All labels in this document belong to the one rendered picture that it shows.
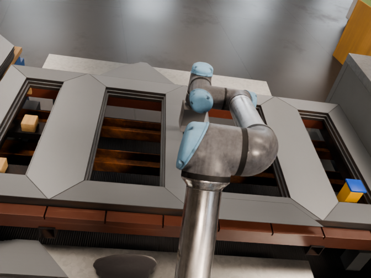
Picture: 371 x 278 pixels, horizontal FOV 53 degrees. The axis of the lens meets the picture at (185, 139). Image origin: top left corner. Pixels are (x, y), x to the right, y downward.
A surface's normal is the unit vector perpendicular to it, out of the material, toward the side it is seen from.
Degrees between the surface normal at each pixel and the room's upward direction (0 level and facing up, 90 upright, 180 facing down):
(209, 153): 52
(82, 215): 0
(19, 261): 0
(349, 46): 90
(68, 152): 0
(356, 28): 90
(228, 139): 25
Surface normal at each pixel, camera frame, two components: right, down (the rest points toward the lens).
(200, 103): -0.01, 0.64
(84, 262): 0.16, -0.75
